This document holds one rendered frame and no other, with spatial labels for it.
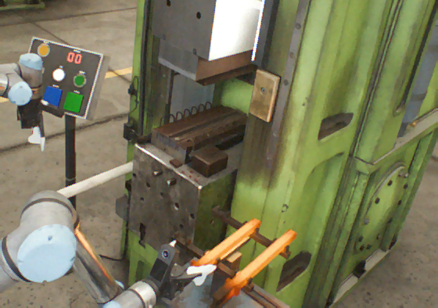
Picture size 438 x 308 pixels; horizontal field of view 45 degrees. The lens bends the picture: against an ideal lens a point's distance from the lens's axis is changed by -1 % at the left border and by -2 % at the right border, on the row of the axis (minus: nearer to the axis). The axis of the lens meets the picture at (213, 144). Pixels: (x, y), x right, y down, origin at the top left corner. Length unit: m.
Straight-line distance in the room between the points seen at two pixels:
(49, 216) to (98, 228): 2.00
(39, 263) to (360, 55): 1.42
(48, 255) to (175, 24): 1.06
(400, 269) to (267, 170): 1.59
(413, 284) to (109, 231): 1.77
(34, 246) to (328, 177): 1.48
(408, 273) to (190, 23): 2.11
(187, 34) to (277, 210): 0.74
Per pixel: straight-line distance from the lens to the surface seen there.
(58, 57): 2.35
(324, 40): 1.73
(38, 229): 1.15
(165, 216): 2.19
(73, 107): 2.28
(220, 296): 1.52
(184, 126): 2.20
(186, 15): 1.89
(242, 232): 1.76
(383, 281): 3.25
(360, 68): 2.11
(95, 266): 1.41
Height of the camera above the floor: 2.03
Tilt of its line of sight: 30 degrees down
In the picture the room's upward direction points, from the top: 9 degrees clockwise
